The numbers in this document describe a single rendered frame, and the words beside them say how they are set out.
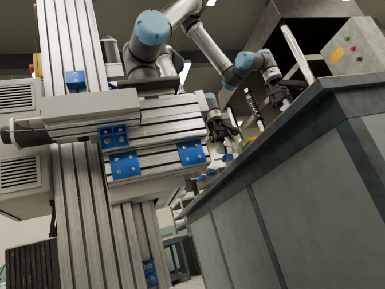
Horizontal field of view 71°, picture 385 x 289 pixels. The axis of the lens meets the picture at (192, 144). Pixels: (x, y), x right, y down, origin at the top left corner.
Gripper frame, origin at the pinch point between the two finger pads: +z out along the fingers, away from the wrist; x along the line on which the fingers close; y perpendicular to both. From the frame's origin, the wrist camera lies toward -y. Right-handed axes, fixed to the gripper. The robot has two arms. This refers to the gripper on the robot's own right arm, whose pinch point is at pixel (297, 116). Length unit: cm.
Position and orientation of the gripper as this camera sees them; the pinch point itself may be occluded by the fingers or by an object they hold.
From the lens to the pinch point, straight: 122.6
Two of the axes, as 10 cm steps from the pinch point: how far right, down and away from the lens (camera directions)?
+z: 2.7, 9.0, -3.5
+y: -9.1, 3.6, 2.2
